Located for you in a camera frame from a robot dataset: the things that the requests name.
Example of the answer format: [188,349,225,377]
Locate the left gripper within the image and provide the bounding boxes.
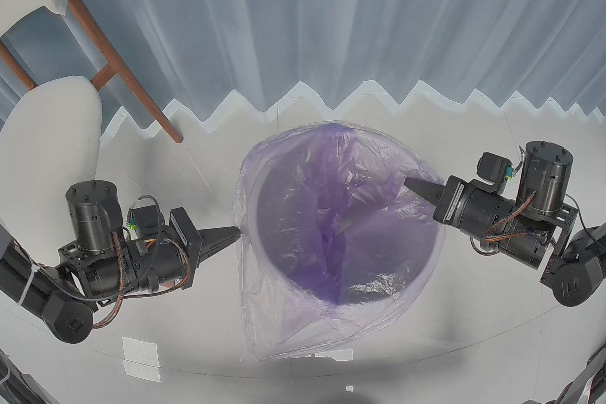
[123,205,241,295]

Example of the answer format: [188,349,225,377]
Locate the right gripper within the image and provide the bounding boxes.
[432,174,517,237]

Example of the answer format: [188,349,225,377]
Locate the purple plastic bag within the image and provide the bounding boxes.
[230,120,446,362]

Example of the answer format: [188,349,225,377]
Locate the white trash bin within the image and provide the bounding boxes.
[248,128,438,310]

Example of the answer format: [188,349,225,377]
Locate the white cushioned wooden chair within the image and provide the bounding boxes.
[0,0,184,272]

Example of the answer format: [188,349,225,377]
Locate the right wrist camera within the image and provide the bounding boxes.
[476,152,515,195]

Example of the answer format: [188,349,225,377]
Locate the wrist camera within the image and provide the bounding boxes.
[476,152,515,195]
[127,196,166,236]

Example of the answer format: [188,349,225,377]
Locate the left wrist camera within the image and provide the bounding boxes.
[127,196,166,236]

